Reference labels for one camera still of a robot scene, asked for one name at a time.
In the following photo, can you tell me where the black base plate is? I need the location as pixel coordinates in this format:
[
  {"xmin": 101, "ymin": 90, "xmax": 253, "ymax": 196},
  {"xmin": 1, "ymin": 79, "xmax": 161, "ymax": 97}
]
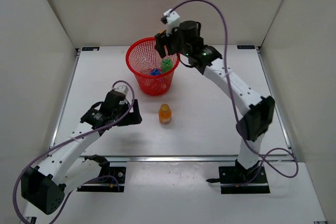
[
  {"xmin": 77, "ymin": 155, "xmax": 127, "ymax": 193},
  {"xmin": 206, "ymin": 166, "xmax": 270, "ymax": 194}
]

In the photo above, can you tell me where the red mesh plastic bin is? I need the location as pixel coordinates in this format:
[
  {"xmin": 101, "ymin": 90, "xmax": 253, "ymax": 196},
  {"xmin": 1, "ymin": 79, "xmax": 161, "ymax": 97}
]
[{"xmin": 125, "ymin": 37, "xmax": 180, "ymax": 96}]

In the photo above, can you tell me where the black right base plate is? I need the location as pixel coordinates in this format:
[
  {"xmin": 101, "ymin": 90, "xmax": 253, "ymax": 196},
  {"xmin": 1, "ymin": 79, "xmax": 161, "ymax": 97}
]
[{"xmin": 206, "ymin": 166, "xmax": 270, "ymax": 194}]

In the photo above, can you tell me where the clear plastic bottle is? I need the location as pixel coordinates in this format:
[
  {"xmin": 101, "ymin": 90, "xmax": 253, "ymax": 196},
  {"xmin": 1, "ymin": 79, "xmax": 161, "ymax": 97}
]
[{"xmin": 139, "ymin": 55, "xmax": 156, "ymax": 75}]

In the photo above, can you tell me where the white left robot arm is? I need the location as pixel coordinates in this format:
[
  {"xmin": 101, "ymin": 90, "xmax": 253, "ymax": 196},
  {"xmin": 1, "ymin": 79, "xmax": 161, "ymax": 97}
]
[{"xmin": 19, "ymin": 33, "xmax": 179, "ymax": 215}]

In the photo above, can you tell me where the blue label bottle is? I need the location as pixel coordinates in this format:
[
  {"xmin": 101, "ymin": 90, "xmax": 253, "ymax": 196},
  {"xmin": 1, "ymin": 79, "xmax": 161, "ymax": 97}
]
[{"xmin": 150, "ymin": 68, "xmax": 161, "ymax": 76}]

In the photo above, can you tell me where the orange juice bottle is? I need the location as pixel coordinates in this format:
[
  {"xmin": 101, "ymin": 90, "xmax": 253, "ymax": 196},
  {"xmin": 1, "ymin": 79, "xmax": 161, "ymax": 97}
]
[{"xmin": 158, "ymin": 104, "xmax": 172, "ymax": 124}]

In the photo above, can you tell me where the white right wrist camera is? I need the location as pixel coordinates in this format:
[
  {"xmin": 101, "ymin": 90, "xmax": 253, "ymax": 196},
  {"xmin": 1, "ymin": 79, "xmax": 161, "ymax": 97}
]
[{"xmin": 161, "ymin": 9, "xmax": 180, "ymax": 36}]

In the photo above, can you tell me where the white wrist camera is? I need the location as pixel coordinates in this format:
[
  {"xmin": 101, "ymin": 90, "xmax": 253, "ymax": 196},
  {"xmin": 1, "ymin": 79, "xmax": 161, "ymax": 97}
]
[
  {"xmin": 161, "ymin": 9, "xmax": 180, "ymax": 36},
  {"xmin": 111, "ymin": 85, "xmax": 129, "ymax": 99}
]

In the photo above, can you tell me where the green plastic bottle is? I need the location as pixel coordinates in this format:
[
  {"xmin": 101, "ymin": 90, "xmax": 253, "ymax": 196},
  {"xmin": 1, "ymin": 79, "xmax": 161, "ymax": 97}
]
[{"xmin": 161, "ymin": 58, "xmax": 174, "ymax": 74}]

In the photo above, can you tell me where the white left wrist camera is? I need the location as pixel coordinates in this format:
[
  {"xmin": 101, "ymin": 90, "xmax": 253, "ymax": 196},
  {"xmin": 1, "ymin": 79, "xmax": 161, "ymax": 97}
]
[{"xmin": 111, "ymin": 85, "xmax": 129, "ymax": 99}]

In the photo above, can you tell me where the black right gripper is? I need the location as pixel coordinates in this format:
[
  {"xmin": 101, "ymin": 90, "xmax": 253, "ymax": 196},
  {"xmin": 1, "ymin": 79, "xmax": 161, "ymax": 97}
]
[{"xmin": 157, "ymin": 25, "xmax": 192, "ymax": 58}]

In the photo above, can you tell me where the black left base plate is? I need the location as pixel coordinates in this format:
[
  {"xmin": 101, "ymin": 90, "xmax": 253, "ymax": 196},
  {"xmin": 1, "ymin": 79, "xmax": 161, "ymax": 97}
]
[{"xmin": 77, "ymin": 155, "xmax": 127, "ymax": 193}]

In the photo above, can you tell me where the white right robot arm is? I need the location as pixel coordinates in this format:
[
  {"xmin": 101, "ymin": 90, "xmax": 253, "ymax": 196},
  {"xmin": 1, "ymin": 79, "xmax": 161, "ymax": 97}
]
[{"xmin": 155, "ymin": 20, "xmax": 275, "ymax": 182}]

